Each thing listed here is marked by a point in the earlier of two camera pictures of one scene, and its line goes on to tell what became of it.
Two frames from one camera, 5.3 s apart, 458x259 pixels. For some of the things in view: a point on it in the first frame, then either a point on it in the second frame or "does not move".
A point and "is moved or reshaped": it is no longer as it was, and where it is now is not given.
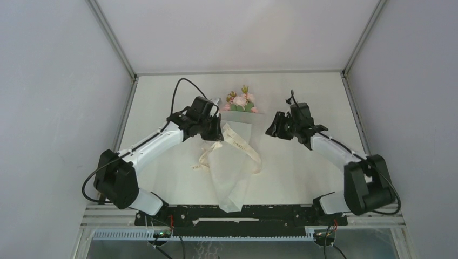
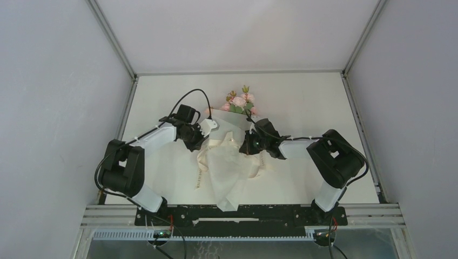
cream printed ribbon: (207, 149) is moved or reshaped
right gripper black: (279, 118) -> (247, 147)
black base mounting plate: (250, 220) does not move
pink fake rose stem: (227, 107) does not move
